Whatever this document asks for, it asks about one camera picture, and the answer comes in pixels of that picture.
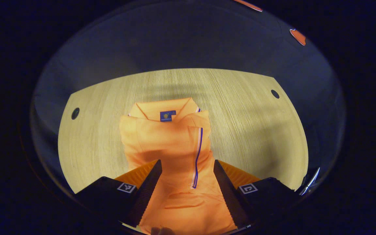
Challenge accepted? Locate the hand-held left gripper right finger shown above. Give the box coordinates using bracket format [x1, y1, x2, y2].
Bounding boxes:
[213, 159, 301, 229]

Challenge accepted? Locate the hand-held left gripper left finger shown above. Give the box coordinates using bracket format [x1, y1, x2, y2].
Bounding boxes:
[74, 159, 163, 228]

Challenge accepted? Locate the shiny metal bar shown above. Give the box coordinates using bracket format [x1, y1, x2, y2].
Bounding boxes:
[299, 167, 321, 196]

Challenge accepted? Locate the orange T-shirt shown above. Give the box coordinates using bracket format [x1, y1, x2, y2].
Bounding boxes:
[119, 97, 239, 235]

